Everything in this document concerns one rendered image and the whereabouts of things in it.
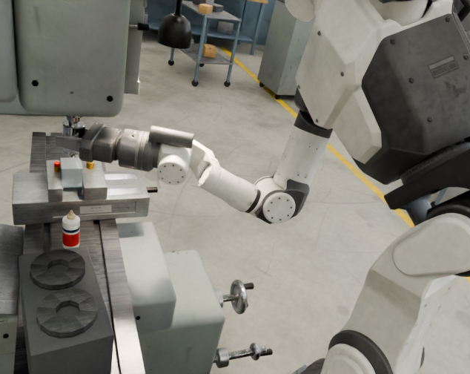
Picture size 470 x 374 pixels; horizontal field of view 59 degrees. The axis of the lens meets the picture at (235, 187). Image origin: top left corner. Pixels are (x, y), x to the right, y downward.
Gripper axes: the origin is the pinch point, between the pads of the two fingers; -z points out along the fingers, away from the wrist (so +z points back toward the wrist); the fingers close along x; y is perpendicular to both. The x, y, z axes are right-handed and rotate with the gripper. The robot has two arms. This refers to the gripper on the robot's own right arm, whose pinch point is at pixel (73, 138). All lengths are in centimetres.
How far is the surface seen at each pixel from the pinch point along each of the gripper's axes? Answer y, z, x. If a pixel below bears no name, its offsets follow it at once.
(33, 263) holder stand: 9.4, 3.7, 30.2
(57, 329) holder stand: 9.4, 12.7, 42.8
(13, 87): -15.2, -5.4, 14.2
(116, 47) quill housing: -23.6, 10.1, 6.7
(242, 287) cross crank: 54, 50, -19
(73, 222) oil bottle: 20.9, 1.1, 3.3
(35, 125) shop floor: 121, -115, -236
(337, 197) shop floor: 123, 143, -214
